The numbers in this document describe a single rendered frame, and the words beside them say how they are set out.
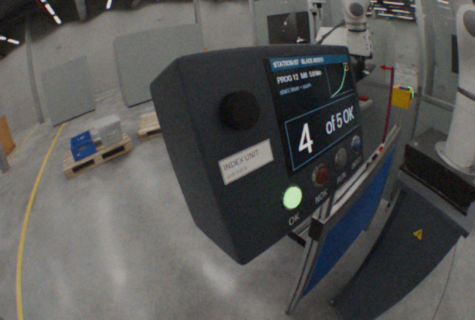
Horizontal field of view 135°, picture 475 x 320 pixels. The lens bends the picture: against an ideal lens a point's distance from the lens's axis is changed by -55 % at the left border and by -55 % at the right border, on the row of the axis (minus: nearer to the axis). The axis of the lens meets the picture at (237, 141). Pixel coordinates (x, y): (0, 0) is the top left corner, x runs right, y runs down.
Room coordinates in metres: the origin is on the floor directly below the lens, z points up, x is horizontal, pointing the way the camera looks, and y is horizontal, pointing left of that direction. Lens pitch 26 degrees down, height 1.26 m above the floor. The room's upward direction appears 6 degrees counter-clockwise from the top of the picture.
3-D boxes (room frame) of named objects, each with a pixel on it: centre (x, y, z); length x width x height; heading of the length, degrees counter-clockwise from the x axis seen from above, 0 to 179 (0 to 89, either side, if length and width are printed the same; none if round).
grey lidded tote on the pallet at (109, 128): (2.78, 2.01, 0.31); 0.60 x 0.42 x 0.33; 41
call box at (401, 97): (0.81, -0.87, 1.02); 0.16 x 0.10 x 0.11; 124
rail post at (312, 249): (0.34, -0.19, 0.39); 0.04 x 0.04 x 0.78; 34
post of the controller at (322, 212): (0.34, -0.19, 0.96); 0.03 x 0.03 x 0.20; 34
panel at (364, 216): (0.58, -0.55, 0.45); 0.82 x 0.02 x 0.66; 124
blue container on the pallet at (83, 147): (2.45, 2.39, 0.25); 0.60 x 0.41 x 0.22; 41
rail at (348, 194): (0.58, -0.55, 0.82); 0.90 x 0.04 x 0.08; 124
